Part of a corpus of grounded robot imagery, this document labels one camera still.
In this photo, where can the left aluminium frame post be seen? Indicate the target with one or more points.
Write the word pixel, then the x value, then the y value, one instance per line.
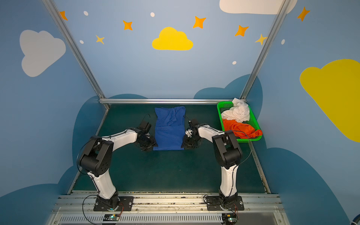
pixel 64 30

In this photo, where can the green plastic basket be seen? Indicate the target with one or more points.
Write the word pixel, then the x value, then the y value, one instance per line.
pixel 253 122

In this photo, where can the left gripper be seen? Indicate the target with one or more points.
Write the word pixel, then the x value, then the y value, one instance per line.
pixel 147 141

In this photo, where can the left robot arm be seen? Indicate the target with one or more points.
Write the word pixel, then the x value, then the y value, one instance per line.
pixel 96 159

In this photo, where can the white t-shirt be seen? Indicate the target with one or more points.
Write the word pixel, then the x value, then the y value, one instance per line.
pixel 238 110

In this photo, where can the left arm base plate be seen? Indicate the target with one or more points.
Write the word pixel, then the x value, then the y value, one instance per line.
pixel 126 203

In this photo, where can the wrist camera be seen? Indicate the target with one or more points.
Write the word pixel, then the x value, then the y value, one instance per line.
pixel 145 127
pixel 193 128

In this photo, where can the controller board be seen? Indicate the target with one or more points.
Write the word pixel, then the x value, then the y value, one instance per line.
pixel 111 218
pixel 229 219

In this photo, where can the orange t-shirt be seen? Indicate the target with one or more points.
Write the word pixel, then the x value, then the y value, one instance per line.
pixel 242 130

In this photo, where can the aluminium frame post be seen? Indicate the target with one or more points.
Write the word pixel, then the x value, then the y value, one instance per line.
pixel 64 30
pixel 275 27

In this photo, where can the rear aluminium frame bar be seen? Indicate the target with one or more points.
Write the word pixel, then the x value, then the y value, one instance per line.
pixel 136 101

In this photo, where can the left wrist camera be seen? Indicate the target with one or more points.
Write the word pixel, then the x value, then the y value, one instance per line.
pixel 145 127

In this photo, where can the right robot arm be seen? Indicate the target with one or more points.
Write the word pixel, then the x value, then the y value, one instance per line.
pixel 228 155

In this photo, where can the left controller board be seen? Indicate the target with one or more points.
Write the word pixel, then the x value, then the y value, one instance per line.
pixel 111 218

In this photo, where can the right aluminium frame post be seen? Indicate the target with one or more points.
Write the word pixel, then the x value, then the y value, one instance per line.
pixel 275 27

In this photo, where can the aluminium mounting rail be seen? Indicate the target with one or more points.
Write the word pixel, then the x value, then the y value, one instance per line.
pixel 167 209

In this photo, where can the right controller board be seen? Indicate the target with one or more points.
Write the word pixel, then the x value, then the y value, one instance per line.
pixel 229 219

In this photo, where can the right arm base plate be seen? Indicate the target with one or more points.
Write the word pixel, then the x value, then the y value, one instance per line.
pixel 217 203

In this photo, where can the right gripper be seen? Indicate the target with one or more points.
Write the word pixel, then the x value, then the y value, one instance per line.
pixel 190 141

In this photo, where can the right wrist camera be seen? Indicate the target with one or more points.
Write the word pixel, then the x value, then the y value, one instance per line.
pixel 193 128

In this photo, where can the blue panda print t-shirt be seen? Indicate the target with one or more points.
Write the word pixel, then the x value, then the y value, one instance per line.
pixel 170 128

